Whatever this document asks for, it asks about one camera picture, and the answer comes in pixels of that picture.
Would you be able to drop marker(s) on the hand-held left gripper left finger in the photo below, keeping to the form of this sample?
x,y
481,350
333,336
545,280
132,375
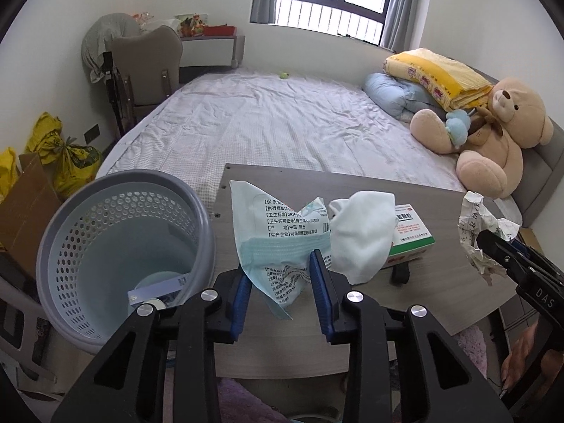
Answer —
x,y
240,304

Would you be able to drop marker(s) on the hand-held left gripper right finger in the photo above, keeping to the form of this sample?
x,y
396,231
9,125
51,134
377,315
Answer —
x,y
321,304

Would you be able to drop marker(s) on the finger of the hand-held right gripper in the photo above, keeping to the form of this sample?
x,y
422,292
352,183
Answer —
x,y
498,251
535,255

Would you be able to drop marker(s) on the printed paper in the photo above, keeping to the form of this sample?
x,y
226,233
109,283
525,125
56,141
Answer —
x,y
471,216

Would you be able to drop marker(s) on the pale blue face mask package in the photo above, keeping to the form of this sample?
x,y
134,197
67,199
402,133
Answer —
x,y
273,229

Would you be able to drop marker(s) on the blue strip packet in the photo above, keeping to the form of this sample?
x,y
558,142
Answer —
x,y
158,291

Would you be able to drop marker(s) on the grey perforated plastic basket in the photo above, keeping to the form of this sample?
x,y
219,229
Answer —
x,y
88,202

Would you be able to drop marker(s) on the person's right hand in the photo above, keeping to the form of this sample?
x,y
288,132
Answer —
x,y
522,352

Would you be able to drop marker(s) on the white tissue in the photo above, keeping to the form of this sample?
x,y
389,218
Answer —
x,y
361,238

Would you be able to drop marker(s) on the small black object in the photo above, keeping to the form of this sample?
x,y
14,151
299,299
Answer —
x,y
401,273

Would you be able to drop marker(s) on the green white medicine box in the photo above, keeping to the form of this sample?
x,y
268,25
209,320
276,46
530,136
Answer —
x,y
412,233

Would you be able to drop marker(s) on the beige teddy bear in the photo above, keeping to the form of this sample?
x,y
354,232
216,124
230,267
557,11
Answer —
x,y
498,145

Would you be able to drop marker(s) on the small blue plush toy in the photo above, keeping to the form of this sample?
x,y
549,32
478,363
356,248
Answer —
x,y
458,125

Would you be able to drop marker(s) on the yellow folded blanket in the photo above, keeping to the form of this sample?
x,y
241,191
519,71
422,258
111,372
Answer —
x,y
440,72

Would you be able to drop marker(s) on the bed with white sheet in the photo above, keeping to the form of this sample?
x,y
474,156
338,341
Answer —
x,y
264,114

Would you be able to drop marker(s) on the light blue pillow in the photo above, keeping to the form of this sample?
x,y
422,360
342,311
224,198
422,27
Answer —
x,y
387,92

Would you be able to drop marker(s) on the brown cardboard box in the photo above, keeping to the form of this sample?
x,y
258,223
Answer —
x,y
31,198

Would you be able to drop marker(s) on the grey white bedside desk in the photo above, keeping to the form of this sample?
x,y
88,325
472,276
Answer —
x,y
207,50

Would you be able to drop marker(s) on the grey upholstered chair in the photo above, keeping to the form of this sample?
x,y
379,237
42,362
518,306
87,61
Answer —
x,y
145,57

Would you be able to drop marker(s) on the red box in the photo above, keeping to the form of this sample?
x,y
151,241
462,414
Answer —
x,y
220,31

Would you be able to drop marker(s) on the colourful toy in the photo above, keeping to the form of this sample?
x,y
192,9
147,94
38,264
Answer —
x,y
191,26

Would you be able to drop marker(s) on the orange patterned bag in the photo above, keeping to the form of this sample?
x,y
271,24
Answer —
x,y
143,18

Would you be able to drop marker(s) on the grey cloth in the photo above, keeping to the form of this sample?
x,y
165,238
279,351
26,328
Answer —
x,y
101,35

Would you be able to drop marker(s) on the dark wall socket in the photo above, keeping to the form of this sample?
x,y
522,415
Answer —
x,y
91,134

